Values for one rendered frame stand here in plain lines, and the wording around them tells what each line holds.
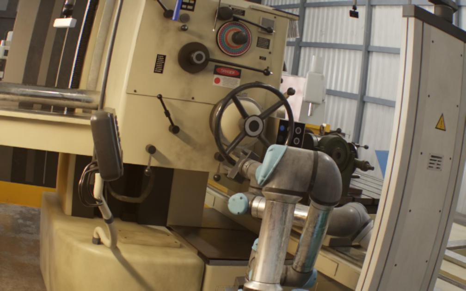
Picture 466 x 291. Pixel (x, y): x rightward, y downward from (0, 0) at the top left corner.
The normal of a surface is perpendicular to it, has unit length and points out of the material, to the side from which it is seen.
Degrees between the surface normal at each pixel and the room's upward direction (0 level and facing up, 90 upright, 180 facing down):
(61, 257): 90
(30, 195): 90
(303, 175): 95
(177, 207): 90
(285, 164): 75
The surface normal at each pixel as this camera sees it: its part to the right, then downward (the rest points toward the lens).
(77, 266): -0.39, 0.04
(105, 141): 0.17, 0.13
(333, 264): -0.89, -0.11
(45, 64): 0.41, 0.16
